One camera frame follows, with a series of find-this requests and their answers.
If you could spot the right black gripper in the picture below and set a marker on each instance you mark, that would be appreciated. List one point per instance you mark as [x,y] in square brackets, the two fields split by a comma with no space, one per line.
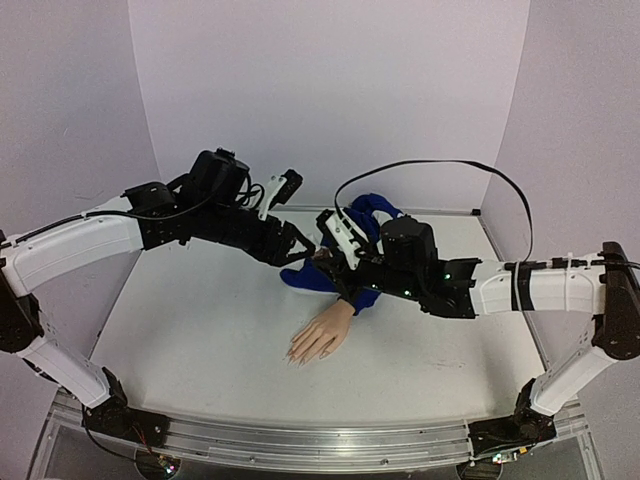
[335,270]

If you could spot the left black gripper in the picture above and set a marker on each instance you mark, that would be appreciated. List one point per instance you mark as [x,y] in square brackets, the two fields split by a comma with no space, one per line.
[278,254]

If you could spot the pink nail polish bottle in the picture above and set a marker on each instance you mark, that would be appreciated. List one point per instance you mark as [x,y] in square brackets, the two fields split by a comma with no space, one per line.
[322,254]

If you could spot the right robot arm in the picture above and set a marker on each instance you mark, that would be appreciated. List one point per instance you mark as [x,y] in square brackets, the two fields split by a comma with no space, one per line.
[405,264]

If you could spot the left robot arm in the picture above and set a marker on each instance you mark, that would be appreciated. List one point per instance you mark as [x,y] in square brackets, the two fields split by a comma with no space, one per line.
[215,201]

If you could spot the mannequin hand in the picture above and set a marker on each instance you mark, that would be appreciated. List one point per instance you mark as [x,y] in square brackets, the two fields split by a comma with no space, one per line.
[322,335]

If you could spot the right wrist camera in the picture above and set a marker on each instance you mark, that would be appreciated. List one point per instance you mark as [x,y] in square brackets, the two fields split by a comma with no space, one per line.
[348,237]

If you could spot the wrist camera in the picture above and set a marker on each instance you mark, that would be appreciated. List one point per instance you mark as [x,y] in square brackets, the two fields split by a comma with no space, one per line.
[279,190]
[348,237]

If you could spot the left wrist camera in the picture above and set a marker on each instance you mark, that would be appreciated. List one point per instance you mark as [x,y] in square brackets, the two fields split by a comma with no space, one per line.
[279,190]

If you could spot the aluminium table front rail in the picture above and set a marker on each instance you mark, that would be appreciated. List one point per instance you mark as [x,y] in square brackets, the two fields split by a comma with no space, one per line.
[317,449]

